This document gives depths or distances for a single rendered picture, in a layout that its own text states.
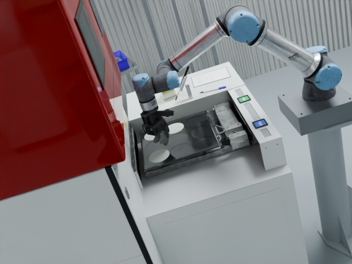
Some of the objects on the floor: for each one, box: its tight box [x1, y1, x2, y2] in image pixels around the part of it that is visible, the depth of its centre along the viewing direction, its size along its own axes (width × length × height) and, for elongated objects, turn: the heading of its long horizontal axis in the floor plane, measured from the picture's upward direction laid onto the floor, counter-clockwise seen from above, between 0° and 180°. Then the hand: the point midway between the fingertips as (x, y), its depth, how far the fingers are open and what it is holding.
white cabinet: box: [138, 143, 309, 264], centre depth 241 cm, size 64×96×82 cm, turn 33°
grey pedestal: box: [307, 120, 352, 259], centre depth 231 cm, size 51×44×82 cm
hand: (165, 142), depth 204 cm, fingers closed
